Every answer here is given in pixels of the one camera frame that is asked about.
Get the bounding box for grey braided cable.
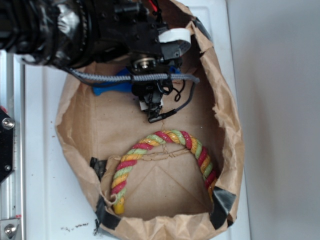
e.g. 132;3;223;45
65;66;201;121

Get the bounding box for aluminium frame rail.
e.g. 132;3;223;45
0;51;26;240

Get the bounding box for black metal bracket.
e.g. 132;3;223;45
0;106;15;184

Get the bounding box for silver corner bracket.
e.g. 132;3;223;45
0;218;22;240

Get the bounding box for multicolour twisted rope ring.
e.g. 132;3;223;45
111;129;218;215

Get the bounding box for brown paper bag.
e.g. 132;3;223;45
54;0;246;240

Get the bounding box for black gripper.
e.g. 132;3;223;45
99;0;192;123

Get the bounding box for blue plastic bottle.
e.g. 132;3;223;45
92;66;186;96

